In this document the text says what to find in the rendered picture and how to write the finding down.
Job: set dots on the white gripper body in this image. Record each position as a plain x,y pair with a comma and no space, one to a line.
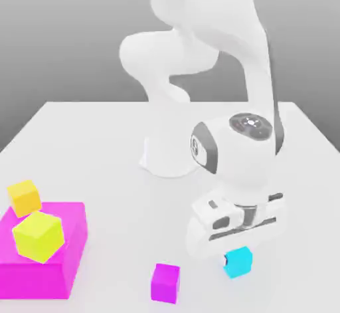
202,246

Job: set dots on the small cyan cube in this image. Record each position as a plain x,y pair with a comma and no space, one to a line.
239,263

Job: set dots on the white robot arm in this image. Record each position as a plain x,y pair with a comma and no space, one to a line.
191,20

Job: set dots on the small purple cube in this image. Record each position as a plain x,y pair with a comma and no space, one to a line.
164,283

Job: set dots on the small yellow cube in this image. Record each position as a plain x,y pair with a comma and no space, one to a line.
38,237

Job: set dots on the small orange cube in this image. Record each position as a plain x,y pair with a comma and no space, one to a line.
24,198

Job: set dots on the large magenta box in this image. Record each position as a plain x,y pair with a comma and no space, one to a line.
34,278

